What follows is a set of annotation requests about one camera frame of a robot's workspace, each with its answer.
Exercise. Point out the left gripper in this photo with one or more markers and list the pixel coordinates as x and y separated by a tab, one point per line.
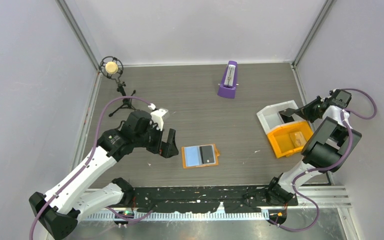
165	149

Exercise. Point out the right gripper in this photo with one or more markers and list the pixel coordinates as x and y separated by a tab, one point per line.
310	117

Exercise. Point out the orange leather card holder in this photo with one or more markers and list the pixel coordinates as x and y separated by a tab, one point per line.
191	157

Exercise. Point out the black card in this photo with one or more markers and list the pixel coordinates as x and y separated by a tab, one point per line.
207	154

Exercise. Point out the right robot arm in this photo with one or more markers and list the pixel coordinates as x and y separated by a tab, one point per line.
320	131

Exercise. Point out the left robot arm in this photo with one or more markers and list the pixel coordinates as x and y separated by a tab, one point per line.
61	208

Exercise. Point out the white plastic bin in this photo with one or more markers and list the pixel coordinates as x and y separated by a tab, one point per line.
270	117

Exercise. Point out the orange plastic bin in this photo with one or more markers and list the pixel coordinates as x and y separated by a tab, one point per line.
280	140

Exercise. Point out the tan block in orange bin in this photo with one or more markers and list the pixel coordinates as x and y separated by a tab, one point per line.
298	139

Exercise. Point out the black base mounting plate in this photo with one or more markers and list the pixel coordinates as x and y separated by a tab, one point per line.
199	199

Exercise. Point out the purple metronome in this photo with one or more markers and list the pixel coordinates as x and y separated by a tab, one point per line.
227	86

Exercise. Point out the microphone on black tripod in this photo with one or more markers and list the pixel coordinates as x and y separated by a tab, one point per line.
112	68

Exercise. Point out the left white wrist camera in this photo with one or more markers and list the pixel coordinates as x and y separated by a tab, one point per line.
158	115

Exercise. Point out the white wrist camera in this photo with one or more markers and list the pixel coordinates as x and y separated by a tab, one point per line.
339	98
158	115

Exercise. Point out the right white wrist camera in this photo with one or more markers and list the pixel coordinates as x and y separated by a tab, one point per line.
339	98

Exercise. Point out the aluminium frame rail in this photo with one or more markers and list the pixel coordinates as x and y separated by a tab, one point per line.
332	196

